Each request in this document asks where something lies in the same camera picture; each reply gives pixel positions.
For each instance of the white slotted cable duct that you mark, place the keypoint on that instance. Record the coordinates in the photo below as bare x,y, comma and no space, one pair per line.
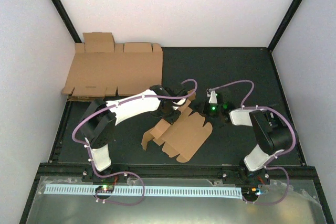
147,191

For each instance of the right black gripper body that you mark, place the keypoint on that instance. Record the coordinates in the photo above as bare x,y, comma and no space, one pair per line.
213,112

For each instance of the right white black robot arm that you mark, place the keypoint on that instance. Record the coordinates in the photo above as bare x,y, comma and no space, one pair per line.
275,136

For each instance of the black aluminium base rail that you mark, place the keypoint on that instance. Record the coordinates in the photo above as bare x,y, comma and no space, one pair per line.
232,174

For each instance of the right black frame post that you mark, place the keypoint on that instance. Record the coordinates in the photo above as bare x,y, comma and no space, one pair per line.
293,7

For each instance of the black frame post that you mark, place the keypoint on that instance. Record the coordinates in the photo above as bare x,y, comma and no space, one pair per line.
293,7
66,20

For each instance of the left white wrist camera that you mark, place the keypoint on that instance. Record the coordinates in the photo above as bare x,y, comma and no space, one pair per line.
179,103

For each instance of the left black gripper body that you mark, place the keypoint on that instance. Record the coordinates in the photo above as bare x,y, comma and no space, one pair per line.
168,115

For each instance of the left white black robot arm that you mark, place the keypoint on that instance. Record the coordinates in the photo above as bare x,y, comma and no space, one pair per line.
101,118

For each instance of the left black frame post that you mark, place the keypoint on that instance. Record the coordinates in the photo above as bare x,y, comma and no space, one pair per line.
66,20

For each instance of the brown cardboard box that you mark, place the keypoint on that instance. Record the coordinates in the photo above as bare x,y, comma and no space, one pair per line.
183,138

